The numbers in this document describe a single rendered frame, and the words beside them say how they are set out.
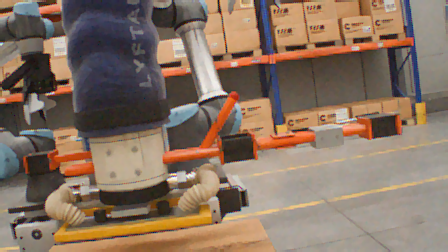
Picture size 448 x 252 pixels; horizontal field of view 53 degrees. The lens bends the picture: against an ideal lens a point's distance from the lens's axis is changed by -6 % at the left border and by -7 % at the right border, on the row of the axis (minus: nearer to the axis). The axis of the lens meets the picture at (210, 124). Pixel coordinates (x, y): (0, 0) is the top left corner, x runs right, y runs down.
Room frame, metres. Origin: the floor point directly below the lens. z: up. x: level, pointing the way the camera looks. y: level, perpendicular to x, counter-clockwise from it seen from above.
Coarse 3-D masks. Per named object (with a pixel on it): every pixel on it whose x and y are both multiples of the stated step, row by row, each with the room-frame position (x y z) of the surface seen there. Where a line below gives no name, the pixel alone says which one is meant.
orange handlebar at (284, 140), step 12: (288, 132) 1.10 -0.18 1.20; (300, 132) 1.12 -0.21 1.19; (348, 132) 1.08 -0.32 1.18; (360, 132) 1.08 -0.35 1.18; (216, 144) 1.12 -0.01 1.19; (264, 144) 1.07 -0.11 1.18; (276, 144) 1.07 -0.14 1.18; (288, 144) 1.08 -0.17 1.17; (60, 156) 1.34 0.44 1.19; (72, 156) 1.34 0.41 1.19; (84, 156) 1.34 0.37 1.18; (168, 156) 1.07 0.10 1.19; (180, 156) 1.07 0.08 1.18; (192, 156) 1.07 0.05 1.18; (204, 156) 1.07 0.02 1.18; (216, 156) 1.08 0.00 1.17; (72, 168) 1.06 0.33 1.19; (84, 168) 1.06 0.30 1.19
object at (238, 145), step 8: (224, 136) 1.14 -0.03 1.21; (232, 136) 1.14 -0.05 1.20; (240, 136) 1.14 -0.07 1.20; (248, 136) 1.14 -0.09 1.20; (224, 144) 1.05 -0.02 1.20; (232, 144) 1.05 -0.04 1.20; (240, 144) 1.05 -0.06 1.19; (248, 144) 1.05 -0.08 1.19; (224, 152) 1.06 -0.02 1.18; (232, 152) 1.06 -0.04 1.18; (240, 152) 1.06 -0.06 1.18; (248, 152) 1.05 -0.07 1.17; (256, 152) 1.06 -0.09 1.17; (224, 160) 1.06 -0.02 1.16; (232, 160) 1.05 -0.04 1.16; (240, 160) 1.05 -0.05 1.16
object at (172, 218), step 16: (160, 208) 0.99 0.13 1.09; (176, 208) 1.03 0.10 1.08; (208, 208) 1.01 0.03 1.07; (64, 224) 1.02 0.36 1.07; (80, 224) 0.99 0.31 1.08; (96, 224) 0.97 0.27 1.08; (112, 224) 0.96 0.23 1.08; (128, 224) 0.96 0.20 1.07; (144, 224) 0.95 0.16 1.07; (160, 224) 0.95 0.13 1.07; (176, 224) 0.95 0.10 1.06; (192, 224) 0.95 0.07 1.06; (64, 240) 0.95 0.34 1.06; (80, 240) 0.95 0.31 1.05
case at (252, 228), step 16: (224, 224) 1.29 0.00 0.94; (240, 224) 1.27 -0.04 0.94; (256, 224) 1.24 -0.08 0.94; (96, 240) 1.28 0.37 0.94; (112, 240) 1.27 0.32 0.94; (128, 240) 1.25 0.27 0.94; (144, 240) 1.24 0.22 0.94; (160, 240) 1.22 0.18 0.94; (176, 240) 1.20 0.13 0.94; (192, 240) 1.19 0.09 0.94; (208, 240) 1.17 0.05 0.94; (224, 240) 1.15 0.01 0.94; (240, 240) 1.13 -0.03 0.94; (256, 240) 1.12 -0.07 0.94
